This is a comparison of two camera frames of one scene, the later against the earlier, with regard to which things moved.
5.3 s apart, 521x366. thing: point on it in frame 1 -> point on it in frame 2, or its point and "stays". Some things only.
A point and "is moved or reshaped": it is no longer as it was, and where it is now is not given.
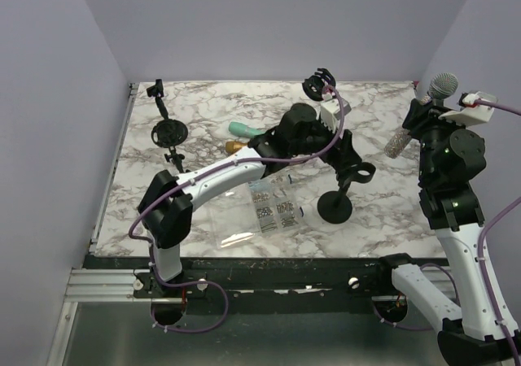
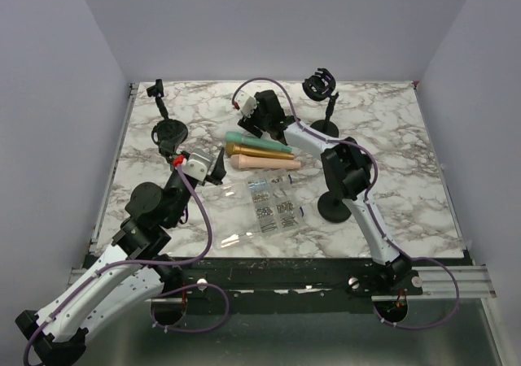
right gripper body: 437,125 -> 256,121
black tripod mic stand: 171,133 stays
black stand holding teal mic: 314,84 stays
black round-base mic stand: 157,91 stays
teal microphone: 242,129 is moved or reshaped
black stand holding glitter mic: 336,206 stays
